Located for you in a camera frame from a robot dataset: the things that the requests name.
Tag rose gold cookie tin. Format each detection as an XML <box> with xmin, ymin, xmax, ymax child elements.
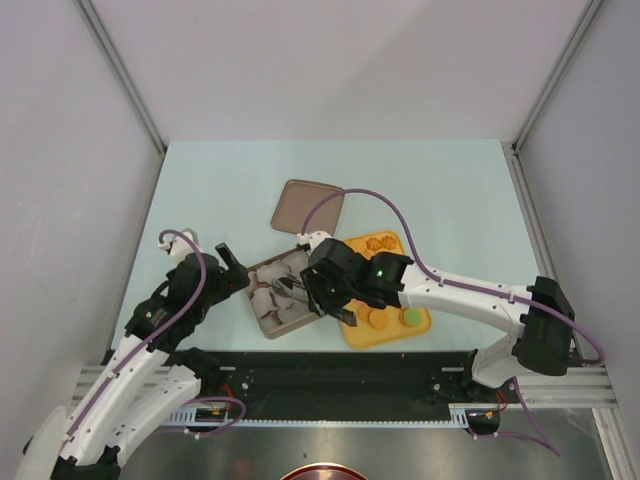
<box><xmin>245</xmin><ymin>249</ymin><xmax>320</xmax><ymax>340</ymax></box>

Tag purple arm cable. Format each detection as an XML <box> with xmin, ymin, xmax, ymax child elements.
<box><xmin>297</xmin><ymin>188</ymin><xmax>606</xmax><ymax>456</ymax></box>
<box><xmin>64</xmin><ymin>229</ymin><xmax>247</xmax><ymax>441</ymax></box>

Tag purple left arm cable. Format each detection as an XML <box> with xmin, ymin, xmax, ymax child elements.
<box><xmin>64</xmin><ymin>229</ymin><xmax>247</xmax><ymax>441</ymax></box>

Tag yellow plastic tray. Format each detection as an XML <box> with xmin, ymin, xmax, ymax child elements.
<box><xmin>341</xmin><ymin>230</ymin><xmax>432</xmax><ymax>350</ymax></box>

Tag red round object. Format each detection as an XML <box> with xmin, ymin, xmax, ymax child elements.
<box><xmin>281</xmin><ymin>462</ymin><xmax>367</xmax><ymax>480</ymax></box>

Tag metal tongs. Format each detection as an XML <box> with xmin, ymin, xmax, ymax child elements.
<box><xmin>271</xmin><ymin>275</ymin><xmax>309</xmax><ymax>305</ymax></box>

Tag tan sandwich cookie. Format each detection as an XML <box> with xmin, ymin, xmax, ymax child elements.
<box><xmin>367</xmin><ymin>309</ymin><xmax>389</xmax><ymax>331</ymax></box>
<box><xmin>349</xmin><ymin>238</ymin><xmax>367</xmax><ymax>253</ymax></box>

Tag swirl butter cookie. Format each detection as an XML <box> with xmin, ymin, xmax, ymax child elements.
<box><xmin>381</xmin><ymin>236</ymin><xmax>397</xmax><ymax>250</ymax></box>
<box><xmin>366</xmin><ymin>237</ymin><xmax>382</xmax><ymax>251</ymax></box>

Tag green macaron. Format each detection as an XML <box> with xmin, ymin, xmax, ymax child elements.
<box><xmin>402</xmin><ymin>308</ymin><xmax>422</xmax><ymax>327</ymax></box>

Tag rose gold tin lid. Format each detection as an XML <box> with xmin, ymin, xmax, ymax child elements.
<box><xmin>270</xmin><ymin>179</ymin><xmax>344</xmax><ymax>234</ymax></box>

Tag white cable duct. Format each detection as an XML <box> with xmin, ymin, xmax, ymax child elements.
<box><xmin>160</xmin><ymin>400</ymin><xmax>501</xmax><ymax>432</ymax></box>

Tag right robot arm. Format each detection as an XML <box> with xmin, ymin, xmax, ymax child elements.
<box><xmin>297</xmin><ymin>232</ymin><xmax>574</xmax><ymax>401</ymax></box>

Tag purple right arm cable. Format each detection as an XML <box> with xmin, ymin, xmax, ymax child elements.
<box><xmin>297</xmin><ymin>188</ymin><xmax>606</xmax><ymax>456</ymax></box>

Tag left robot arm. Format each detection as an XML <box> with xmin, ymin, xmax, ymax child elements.
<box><xmin>16</xmin><ymin>231</ymin><xmax>249</xmax><ymax>479</ymax></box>

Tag white paper cupcake liner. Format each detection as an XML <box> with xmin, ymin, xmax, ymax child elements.
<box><xmin>278</xmin><ymin>302</ymin><xmax>313</xmax><ymax>325</ymax></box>
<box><xmin>256</xmin><ymin>262</ymin><xmax>289</xmax><ymax>284</ymax></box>
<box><xmin>259</xmin><ymin>314</ymin><xmax>282</xmax><ymax>335</ymax></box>
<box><xmin>282</xmin><ymin>251</ymin><xmax>309</xmax><ymax>276</ymax></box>
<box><xmin>250</xmin><ymin>288</ymin><xmax>278</xmax><ymax>319</ymax></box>

